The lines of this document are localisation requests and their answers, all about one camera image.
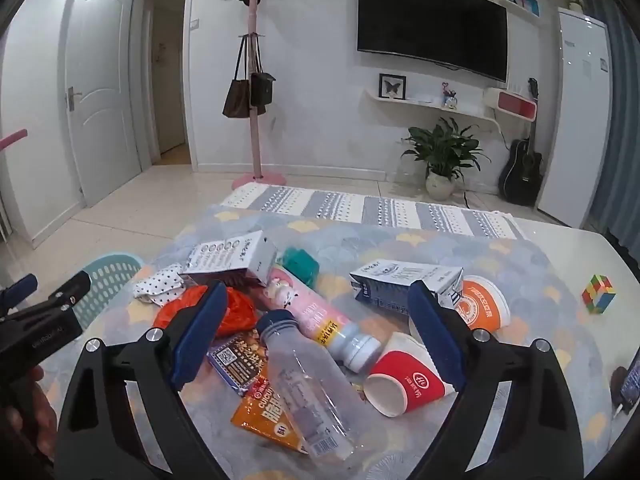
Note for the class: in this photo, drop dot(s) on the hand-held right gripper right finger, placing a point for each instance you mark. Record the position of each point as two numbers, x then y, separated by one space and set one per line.
435 332

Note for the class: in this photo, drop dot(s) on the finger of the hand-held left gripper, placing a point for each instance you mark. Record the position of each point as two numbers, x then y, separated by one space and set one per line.
70 290
20 290

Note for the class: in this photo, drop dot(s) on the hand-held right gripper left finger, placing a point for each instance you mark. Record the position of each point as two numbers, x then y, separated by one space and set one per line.
200 332

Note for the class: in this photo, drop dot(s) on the teal plastic basket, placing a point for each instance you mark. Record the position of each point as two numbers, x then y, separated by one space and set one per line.
107 275

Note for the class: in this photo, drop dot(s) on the red plastic bag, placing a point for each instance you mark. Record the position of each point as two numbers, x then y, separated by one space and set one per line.
240 315

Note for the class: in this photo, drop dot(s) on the purple snack packet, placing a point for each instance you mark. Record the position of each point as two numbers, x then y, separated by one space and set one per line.
240 360

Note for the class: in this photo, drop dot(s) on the red paper cup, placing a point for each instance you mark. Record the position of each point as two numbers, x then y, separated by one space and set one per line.
405 375

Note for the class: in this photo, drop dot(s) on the orange paper cup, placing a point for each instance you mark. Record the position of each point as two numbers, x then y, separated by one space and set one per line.
482 305

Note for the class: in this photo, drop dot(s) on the white polka dot cloth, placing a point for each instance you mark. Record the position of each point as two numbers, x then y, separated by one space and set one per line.
157 285

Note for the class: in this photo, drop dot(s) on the white blue milk carton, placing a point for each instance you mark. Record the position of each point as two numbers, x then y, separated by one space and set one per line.
390 282

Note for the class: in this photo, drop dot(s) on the white carton with round icons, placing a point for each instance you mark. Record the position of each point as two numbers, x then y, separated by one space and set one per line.
225 255

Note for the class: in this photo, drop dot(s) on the orange snack packet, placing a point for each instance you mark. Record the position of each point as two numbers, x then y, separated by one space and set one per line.
262 420

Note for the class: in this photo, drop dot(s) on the pink bottle with cat print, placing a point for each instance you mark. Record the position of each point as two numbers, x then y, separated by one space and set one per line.
310 310

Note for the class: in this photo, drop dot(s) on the clear plastic bottle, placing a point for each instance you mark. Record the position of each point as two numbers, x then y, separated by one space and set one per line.
300 390

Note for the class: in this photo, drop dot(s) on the teal plastic container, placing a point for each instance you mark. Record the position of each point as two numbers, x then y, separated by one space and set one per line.
302 265

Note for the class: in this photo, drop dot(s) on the black shoulder bag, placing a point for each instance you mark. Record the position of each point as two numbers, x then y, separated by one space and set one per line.
262 87

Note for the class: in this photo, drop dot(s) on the person's left hand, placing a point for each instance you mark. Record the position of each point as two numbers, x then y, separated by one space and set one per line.
36 405

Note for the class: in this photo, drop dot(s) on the leaf patterned tablecloth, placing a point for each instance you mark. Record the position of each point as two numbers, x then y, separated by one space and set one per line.
540 270

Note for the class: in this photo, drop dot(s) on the pink bar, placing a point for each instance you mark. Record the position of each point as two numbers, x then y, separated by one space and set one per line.
12 140

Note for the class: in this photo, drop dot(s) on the grey white striped rug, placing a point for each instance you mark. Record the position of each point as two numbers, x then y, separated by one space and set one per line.
340 207

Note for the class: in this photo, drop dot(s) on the colourful puzzle cube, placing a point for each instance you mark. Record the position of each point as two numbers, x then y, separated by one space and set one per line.
597 294

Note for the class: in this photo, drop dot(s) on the black acoustic guitar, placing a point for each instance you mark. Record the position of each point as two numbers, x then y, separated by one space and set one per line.
521 172

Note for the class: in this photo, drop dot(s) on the potted green plant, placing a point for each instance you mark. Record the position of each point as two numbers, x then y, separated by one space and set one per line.
442 150

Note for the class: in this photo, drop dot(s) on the smartphone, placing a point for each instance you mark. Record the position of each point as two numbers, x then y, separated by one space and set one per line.
631 382

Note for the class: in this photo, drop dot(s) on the white door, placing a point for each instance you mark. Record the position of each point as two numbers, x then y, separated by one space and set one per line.
100 85

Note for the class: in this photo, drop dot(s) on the pink coat rack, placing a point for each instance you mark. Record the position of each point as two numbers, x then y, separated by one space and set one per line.
256 110

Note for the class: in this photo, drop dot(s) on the small flower figurine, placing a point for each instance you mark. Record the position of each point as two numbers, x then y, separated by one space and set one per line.
449 97

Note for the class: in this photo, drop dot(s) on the brown tote bag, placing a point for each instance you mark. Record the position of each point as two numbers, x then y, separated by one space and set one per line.
237 100

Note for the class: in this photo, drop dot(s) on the framed butterfly picture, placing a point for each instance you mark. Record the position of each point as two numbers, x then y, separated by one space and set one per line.
392 86

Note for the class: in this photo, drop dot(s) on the white refrigerator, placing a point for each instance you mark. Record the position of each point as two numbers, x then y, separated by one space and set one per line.
575 120

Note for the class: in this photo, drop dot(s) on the blue grey curtain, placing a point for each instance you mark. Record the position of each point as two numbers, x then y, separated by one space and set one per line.
622 110

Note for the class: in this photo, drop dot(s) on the white curved wall shelf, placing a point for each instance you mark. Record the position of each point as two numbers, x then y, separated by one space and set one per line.
415 102

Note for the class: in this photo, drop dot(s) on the red white wall box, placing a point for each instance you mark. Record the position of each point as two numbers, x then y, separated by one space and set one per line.
512 105

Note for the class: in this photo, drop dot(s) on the black wall television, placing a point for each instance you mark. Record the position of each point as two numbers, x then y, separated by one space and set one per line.
430 25

